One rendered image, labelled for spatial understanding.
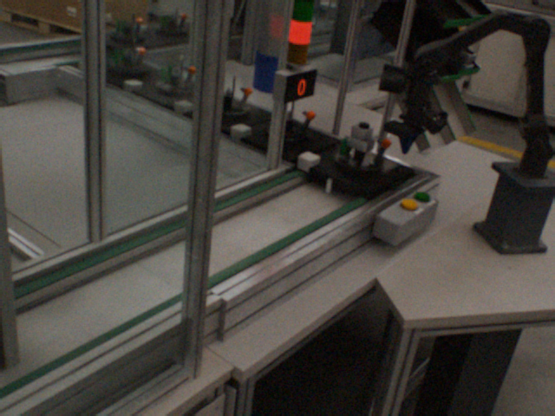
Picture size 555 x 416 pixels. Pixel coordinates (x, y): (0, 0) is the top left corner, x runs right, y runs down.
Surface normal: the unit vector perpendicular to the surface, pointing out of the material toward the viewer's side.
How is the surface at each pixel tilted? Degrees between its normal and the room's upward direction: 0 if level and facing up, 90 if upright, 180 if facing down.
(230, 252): 0
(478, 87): 90
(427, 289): 0
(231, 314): 90
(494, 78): 90
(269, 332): 0
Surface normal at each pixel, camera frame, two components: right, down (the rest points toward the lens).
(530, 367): 0.12, -0.88
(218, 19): 0.77, 0.38
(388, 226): -0.63, 0.29
